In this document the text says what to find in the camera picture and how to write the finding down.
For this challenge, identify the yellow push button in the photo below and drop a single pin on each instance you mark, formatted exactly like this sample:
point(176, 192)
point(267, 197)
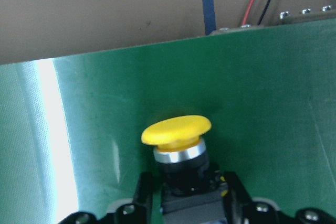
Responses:
point(193, 188)

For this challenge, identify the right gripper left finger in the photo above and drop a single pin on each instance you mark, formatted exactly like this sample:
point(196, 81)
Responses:
point(135, 210)

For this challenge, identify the green conveyor belt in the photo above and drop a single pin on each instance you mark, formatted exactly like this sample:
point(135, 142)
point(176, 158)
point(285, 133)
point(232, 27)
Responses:
point(71, 126)

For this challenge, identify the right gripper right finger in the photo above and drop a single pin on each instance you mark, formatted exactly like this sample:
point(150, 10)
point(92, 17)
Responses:
point(239, 207)

